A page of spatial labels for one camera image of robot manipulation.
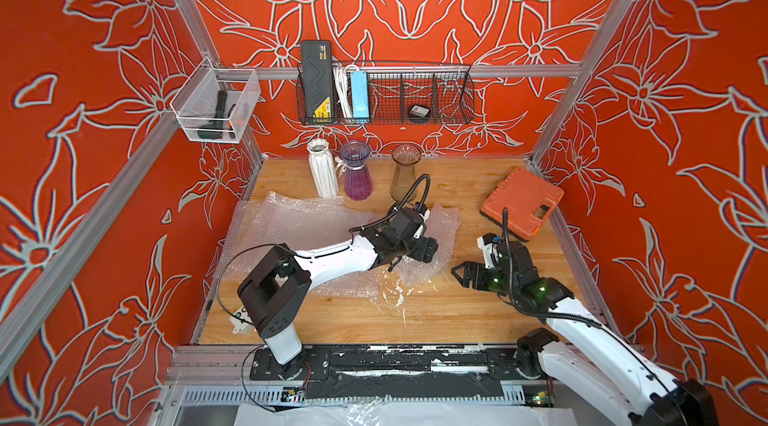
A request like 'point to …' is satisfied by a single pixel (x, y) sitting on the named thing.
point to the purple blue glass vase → (355, 154)
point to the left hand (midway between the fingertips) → (429, 242)
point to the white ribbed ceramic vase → (323, 168)
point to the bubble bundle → (443, 226)
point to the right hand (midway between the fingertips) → (457, 272)
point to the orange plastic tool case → (528, 199)
